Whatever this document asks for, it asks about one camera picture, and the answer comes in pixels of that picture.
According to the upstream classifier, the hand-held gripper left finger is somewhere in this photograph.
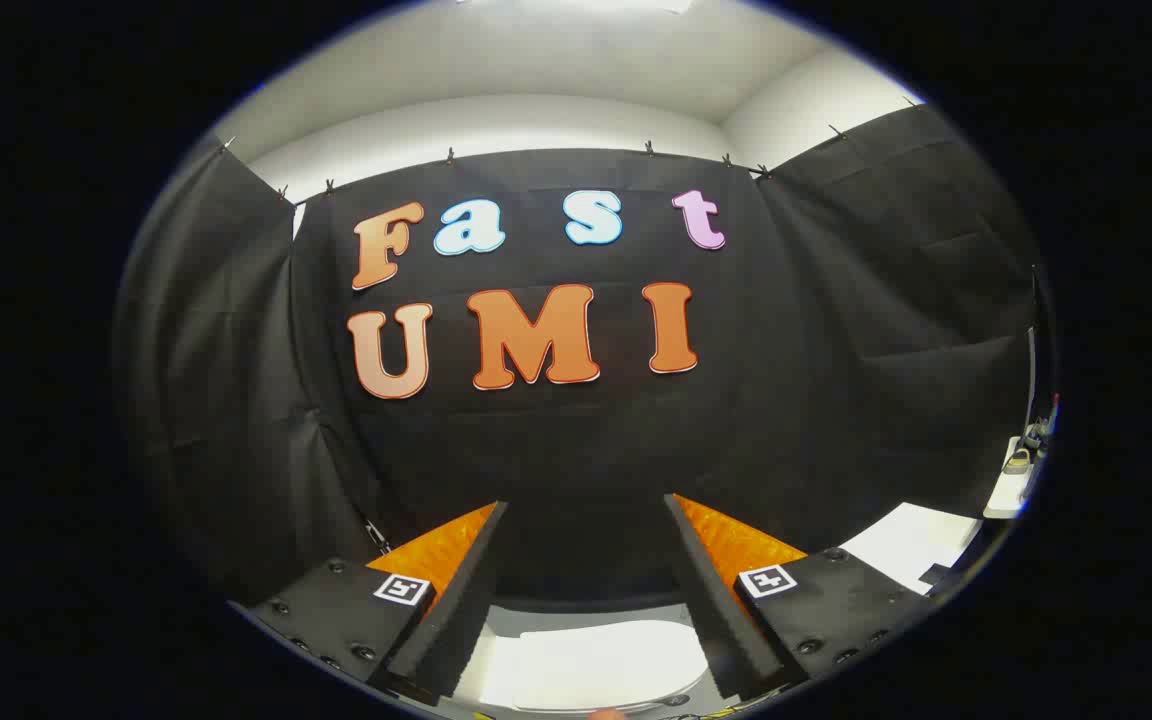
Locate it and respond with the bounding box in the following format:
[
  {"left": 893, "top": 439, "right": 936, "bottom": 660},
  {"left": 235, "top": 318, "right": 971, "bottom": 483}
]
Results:
[{"left": 231, "top": 502, "right": 509, "bottom": 707}]

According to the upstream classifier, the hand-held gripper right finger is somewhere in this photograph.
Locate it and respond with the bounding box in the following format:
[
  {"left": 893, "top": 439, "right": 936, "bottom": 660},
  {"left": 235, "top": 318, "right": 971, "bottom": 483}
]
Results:
[{"left": 664, "top": 494, "right": 937, "bottom": 700}]

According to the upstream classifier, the black backdrop cloth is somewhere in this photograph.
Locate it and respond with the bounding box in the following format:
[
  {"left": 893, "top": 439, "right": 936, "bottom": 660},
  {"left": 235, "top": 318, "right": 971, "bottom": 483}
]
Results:
[{"left": 114, "top": 100, "right": 1042, "bottom": 613}]

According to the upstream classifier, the white drawer cabinet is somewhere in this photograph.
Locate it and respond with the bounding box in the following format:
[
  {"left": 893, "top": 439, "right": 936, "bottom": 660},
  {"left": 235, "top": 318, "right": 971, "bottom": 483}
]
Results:
[{"left": 839, "top": 502, "right": 983, "bottom": 597}]

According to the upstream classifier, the white side shelf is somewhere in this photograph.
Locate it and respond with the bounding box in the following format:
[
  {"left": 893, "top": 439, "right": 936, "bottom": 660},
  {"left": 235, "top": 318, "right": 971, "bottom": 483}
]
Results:
[{"left": 982, "top": 395, "right": 1057, "bottom": 521}]

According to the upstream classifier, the row of black clips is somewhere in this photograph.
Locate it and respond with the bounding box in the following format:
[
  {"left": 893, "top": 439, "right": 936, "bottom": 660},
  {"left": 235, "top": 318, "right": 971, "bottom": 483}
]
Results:
[{"left": 219, "top": 95, "right": 925, "bottom": 206}]

